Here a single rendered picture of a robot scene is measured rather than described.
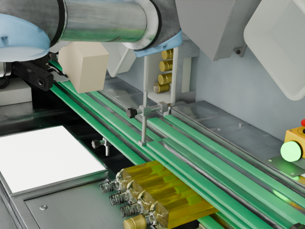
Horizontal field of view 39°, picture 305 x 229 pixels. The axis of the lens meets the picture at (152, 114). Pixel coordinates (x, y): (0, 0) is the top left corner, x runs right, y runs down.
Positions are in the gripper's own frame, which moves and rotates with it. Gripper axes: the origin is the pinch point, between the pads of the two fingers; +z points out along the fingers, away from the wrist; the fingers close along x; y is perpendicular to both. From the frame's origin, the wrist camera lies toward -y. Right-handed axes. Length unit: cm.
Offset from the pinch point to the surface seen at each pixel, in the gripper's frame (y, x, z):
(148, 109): -17.5, 7.7, 15.6
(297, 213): -69, -8, 17
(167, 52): -1.7, 0.4, 29.3
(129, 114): -17.3, 8.3, 9.7
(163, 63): -1.3, 4.5, 29.1
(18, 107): 60, 67, 2
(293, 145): -56, -11, 27
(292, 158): -57, -9, 26
